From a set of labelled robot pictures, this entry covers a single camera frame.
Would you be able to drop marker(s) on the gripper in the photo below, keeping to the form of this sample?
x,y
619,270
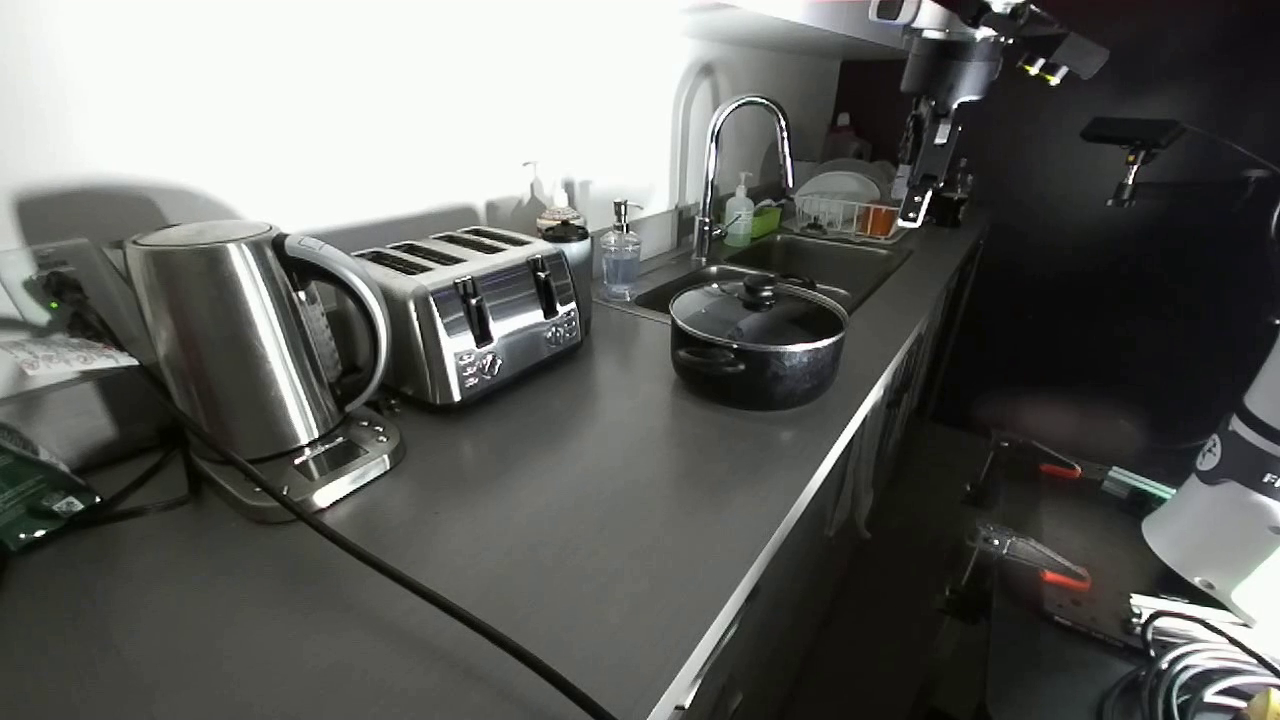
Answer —
x,y
945,72

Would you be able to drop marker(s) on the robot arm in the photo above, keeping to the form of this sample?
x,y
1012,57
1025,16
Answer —
x,y
1228,505

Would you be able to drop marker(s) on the glass pot lid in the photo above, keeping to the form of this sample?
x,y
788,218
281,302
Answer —
x,y
760,310

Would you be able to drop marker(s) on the black cooking pot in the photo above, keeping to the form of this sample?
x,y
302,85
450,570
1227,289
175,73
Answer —
x,y
760,375

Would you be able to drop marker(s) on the pink bottle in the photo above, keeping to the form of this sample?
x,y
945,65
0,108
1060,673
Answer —
x,y
846,138

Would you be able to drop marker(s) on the orange cup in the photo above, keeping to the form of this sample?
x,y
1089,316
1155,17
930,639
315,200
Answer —
x,y
881,221

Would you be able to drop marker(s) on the stack of white plates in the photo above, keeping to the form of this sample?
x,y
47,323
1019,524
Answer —
x,y
840,185

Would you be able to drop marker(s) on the sink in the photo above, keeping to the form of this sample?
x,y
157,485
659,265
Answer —
x,y
820,260

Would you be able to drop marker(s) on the pale green soap bottle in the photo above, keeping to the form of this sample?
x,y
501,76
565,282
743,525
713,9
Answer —
x,y
739,220

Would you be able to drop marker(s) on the chrome tap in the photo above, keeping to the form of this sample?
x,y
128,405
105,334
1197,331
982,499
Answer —
x,y
712,170

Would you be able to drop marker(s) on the clear soap dispenser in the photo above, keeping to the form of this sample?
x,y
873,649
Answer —
x,y
620,260

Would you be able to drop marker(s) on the patterned jar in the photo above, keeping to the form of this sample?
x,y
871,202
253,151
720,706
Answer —
x,y
560,215

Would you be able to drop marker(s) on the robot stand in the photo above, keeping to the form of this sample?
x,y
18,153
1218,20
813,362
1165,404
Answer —
x,y
1060,560

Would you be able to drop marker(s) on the steel four-slot toaster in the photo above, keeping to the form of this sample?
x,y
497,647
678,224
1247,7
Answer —
x,y
480,320

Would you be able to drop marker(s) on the kettle base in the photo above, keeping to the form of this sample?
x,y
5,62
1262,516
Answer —
x,y
335,465

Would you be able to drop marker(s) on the steel electric kettle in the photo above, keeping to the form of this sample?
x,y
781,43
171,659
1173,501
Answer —
x,y
235,340

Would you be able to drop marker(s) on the white printed packet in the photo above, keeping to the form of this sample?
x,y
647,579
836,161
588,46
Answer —
x,y
55,358

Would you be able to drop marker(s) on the green packet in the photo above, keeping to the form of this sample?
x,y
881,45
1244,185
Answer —
x,y
35,495

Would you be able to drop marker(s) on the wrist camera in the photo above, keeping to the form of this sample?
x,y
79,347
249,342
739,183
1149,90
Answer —
x,y
1068,55

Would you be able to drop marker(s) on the camera on mount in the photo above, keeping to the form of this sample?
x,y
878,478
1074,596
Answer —
x,y
1135,135

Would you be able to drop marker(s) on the wall socket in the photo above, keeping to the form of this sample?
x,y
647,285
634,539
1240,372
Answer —
x,y
70,275

